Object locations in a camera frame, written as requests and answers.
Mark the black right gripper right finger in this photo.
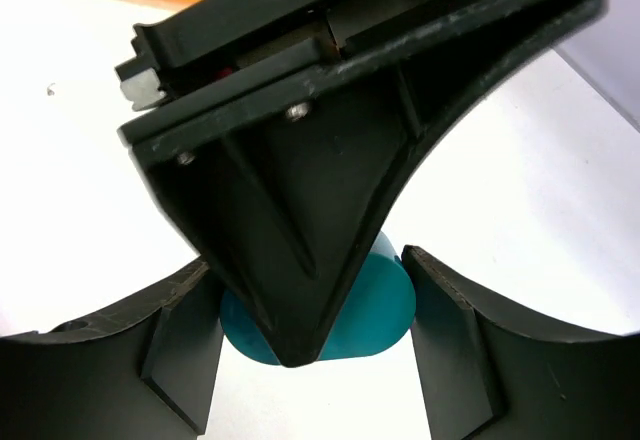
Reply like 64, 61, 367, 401
402, 246, 639, 439

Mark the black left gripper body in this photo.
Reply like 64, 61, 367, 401
115, 0, 483, 110

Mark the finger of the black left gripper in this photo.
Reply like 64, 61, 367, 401
120, 0, 607, 367

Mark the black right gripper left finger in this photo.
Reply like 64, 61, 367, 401
1, 259, 223, 439

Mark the cyan rounded lego piece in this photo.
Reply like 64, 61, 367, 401
220, 233, 416, 366

